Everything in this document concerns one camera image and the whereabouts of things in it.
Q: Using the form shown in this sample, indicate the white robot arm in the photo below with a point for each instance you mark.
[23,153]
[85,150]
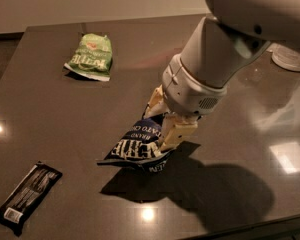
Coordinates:
[233,35]

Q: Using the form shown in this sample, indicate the green Kettle chip bag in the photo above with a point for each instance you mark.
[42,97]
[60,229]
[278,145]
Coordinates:
[93,57]

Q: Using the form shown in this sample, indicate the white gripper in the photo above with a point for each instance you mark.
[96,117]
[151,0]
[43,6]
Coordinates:
[189,92]

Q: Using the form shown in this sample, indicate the black snack bar wrapper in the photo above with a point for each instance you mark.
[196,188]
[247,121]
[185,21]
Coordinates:
[27,196]

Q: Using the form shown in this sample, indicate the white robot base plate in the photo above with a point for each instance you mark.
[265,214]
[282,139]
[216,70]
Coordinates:
[286,58]

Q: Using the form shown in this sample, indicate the blue Kettle chip bag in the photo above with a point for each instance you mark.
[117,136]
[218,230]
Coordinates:
[140,147]

